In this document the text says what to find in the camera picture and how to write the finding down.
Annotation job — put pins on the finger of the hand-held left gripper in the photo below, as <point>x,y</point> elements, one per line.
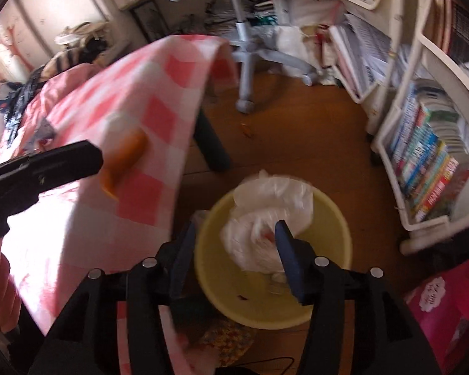
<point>54,164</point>

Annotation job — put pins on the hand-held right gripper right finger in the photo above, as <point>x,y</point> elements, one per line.
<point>293,265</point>

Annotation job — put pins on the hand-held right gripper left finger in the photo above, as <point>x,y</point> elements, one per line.
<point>183,259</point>

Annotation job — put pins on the yellow plastic bin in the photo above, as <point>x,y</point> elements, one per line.
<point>238,297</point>

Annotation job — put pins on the orange food scrap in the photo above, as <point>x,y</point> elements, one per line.
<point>127,152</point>

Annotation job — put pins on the person's left hand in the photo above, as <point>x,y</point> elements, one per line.
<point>0,289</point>

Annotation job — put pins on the dark navy jacket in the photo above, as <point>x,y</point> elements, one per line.
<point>23,90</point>

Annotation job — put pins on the colourful crochet mat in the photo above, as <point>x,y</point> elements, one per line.
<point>226,343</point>

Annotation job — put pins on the striped beige cloth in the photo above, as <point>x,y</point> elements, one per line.
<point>62,60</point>

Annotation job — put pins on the dark table leg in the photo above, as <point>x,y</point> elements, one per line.
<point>211,144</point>

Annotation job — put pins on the red white checkered tablecloth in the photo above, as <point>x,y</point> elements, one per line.
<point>148,86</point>

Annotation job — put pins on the cream cloth pile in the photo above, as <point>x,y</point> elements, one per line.
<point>82,31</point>

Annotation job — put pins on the tall white book cart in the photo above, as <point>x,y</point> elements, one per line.
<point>383,136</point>

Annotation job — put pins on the pink printed bag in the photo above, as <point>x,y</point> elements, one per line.
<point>453,304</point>

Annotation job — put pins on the row of colourful books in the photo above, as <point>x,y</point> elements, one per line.
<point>426,164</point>

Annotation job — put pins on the dark shiny bag pile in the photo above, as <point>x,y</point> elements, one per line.
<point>203,11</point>

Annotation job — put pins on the white red plastic bag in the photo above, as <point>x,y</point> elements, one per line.
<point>297,47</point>

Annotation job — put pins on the grey blue desk chair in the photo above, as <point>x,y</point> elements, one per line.
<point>244,47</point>

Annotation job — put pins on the stack of white booklets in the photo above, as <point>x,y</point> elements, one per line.
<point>367,54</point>

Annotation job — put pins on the white printed plastic bag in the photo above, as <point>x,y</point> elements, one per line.
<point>308,0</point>

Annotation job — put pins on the row of dark orange books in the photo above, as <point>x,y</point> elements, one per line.
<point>461,31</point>

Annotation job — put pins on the red tree wall sticker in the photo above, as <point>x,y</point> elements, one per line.
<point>13,43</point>

